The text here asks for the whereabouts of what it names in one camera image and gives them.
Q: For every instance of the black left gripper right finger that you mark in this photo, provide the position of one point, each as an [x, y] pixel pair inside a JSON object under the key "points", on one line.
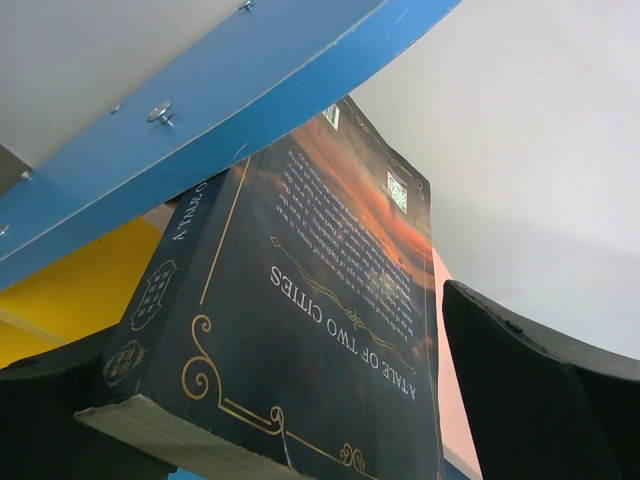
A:
{"points": [[540, 404]]}

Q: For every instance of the dark Tale of Two Cities book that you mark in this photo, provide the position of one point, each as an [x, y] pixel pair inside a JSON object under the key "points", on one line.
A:
{"points": [[285, 327]]}

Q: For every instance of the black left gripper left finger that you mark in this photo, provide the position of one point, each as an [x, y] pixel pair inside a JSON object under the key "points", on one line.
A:
{"points": [[41, 439]]}

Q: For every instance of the colourful blue-framed bookshelf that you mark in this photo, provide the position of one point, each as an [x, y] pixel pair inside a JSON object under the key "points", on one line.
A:
{"points": [[267, 69]]}

